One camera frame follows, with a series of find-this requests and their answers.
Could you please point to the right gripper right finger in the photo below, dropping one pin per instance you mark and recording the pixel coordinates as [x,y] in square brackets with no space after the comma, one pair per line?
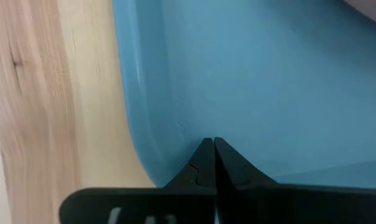
[269,205]

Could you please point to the blue plastic tray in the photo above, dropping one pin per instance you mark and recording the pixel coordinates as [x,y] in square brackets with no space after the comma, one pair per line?
[253,87]

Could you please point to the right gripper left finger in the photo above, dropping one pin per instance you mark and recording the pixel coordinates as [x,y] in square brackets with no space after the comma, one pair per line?
[163,205]

